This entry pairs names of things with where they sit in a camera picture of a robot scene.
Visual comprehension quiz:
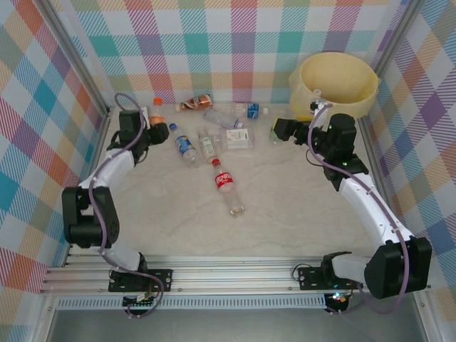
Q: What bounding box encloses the orange label plastic bottle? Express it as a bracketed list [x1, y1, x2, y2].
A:
[148, 98, 167, 126]

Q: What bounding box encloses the green label plastic bottle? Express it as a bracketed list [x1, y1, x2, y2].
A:
[267, 119, 283, 145]

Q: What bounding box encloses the beige round waste bin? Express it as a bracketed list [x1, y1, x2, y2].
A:
[289, 51, 379, 120]

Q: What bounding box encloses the blue label bottle white cap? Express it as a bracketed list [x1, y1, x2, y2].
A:
[230, 102, 270, 120]

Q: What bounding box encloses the small clear bottle green-white label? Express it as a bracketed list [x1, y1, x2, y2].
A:
[197, 128, 218, 165]

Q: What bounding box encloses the copper label plastic bottle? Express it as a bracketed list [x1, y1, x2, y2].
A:
[175, 94, 214, 112]

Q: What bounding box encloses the clear square plastic bottle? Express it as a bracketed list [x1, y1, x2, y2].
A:
[212, 127, 257, 151]

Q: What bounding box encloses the clear lilac plastic bottle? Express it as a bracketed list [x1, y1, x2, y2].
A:
[203, 108, 245, 129]

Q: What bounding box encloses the red label bottle red cap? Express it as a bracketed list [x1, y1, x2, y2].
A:
[212, 158, 247, 217]

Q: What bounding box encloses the aluminium frame post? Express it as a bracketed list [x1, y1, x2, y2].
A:
[368, 0, 420, 72]
[35, 0, 115, 118]

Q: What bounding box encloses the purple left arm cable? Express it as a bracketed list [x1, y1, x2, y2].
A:
[88, 93, 168, 319]

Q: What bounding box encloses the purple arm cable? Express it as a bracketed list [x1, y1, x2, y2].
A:
[306, 105, 409, 316]
[88, 93, 168, 319]

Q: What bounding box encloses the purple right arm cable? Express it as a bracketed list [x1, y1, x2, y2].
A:
[306, 105, 409, 316]

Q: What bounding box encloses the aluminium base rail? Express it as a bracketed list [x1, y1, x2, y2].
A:
[38, 255, 432, 295]

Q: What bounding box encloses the white slotted cable duct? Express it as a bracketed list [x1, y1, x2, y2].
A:
[56, 294, 328, 310]

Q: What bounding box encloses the grey metal base plate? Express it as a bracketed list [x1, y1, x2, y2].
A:
[46, 306, 428, 342]

